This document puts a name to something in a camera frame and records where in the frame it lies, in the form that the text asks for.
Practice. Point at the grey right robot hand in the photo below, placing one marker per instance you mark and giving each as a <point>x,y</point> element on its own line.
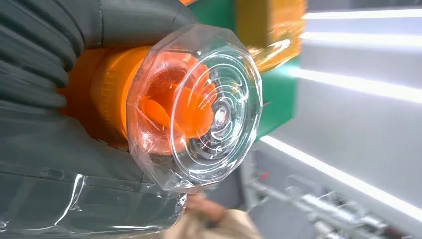
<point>49,148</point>

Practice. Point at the yellow box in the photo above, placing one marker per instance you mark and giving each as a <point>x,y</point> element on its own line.
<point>260,23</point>

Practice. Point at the person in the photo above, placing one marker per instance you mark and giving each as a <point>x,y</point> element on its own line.
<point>230,227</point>

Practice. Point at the silver metal frame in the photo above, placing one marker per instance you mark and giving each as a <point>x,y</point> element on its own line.
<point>329,204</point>

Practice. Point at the ribbed grey right arm sleeve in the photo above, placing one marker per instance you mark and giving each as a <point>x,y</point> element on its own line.
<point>33,56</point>

